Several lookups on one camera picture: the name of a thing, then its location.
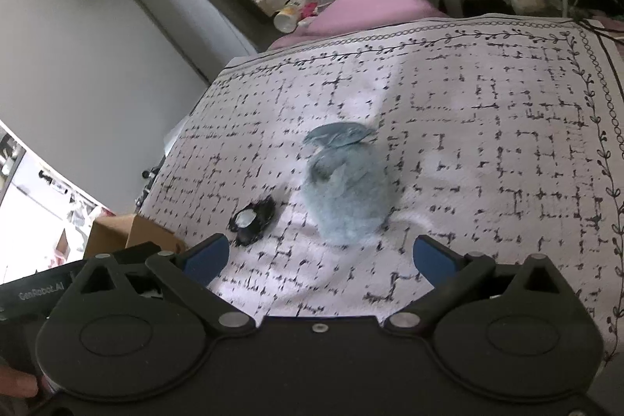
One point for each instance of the patterned white bedspread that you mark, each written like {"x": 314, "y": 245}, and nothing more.
{"x": 500, "y": 135}

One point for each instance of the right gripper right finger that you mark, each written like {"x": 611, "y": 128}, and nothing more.
{"x": 453, "y": 277}

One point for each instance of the blue denim fabric toy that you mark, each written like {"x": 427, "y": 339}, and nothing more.
{"x": 337, "y": 134}

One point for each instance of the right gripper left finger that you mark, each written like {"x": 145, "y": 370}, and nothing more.
{"x": 187, "y": 277}

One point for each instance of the person's left hand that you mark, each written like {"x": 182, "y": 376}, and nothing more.
{"x": 17, "y": 384}

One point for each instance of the paper cup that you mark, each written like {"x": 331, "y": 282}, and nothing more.
{"x": 287, "y": 19}

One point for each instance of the brown cardboard box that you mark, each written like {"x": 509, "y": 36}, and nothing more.
{"x": 110, "y": 234}

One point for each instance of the pink pillow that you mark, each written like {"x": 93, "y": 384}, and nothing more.
{"x": 348, "y": 16}

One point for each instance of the black frilly scrunchie pouch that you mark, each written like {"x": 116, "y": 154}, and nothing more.
{"x": 249, "y": 223}

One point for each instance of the grey-blue fluffy plush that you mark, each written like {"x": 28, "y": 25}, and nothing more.
{"x": 347, "y": 193}

